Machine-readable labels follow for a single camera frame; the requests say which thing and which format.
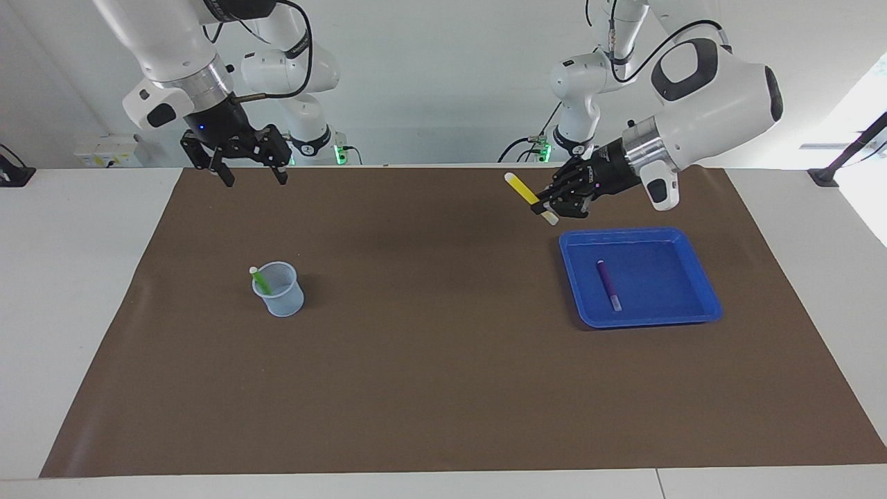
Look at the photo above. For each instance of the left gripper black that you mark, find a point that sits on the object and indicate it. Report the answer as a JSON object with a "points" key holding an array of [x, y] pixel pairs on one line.
{"points": [[610, 173]]}

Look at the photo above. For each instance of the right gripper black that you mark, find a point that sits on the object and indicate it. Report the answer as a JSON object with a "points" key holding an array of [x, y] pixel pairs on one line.
{"points": [[222, 128]]}

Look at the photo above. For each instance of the yellow marker pen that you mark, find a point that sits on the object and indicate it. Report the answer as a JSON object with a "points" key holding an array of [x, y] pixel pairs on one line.
{"points": [[521, 188]]}

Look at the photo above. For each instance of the purple marker pen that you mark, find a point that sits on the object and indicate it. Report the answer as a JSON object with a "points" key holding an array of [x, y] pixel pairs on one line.
{"points": [[608, 283]]}

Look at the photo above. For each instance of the green marker pen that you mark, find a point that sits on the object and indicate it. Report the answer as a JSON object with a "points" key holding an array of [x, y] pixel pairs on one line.
{"points": [[260, 279]]}

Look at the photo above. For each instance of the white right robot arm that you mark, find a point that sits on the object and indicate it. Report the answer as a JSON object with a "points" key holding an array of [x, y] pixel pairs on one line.
{"points": [[173, 41]]}

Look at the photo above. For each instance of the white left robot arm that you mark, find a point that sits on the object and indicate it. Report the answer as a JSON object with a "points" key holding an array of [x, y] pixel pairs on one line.
{"points": [[721, 97]]}

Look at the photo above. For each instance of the blue plastic tray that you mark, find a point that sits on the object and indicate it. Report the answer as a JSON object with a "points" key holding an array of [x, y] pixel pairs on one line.
{"points": [[665, 291]]}

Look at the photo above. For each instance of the translucent plastic cup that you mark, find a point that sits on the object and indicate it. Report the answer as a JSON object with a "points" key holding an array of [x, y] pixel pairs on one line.
{"points": [[287, 305]]}

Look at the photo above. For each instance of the brown table mat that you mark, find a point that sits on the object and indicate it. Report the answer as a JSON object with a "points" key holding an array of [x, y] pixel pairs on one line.
{"points": [[416, 381]]}

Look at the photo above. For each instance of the white wall socket box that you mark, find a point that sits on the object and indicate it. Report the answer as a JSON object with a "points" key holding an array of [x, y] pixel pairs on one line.
{"points": [[111, 151]]}

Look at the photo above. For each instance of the black clamp bracket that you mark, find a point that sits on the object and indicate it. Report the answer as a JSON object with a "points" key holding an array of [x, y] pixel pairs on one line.
{"points": [[14, 173]]}

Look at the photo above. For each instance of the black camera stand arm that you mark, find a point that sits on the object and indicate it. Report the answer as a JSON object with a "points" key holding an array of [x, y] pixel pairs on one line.
{"points": [[849, 156]]}

